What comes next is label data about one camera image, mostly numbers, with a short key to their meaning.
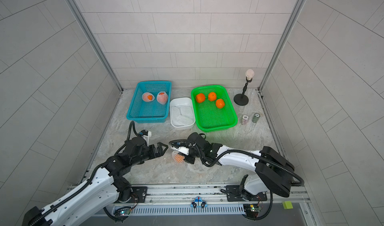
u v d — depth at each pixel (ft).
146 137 2.33
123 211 2.11
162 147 2.32
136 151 1.97
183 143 2.12
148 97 3.37
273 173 1.36
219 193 2.38
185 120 3.16
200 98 3.45
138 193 2.33
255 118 3.11
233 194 2.30
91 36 2.84
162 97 3.35
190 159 2.25
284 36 2.84
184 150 2.22
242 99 3.58
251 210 2.23
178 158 2.53
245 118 3.07
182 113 3.26
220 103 3.35
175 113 3.31
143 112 3.35
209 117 3.27
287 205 2.18
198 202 2.23
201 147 1.99
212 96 3.44
